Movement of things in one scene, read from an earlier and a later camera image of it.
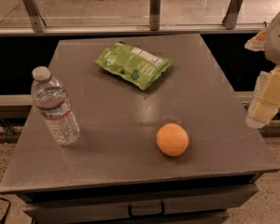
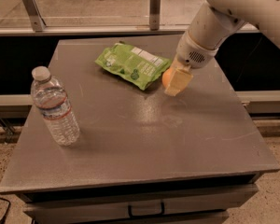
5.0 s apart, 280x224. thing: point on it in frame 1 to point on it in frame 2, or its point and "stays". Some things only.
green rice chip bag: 141,68 stays
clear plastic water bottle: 51,99 stays
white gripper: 278,42 to 193,54
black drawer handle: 162,206 stays
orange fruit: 172,140 to 166,77
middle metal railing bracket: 155,8 stays
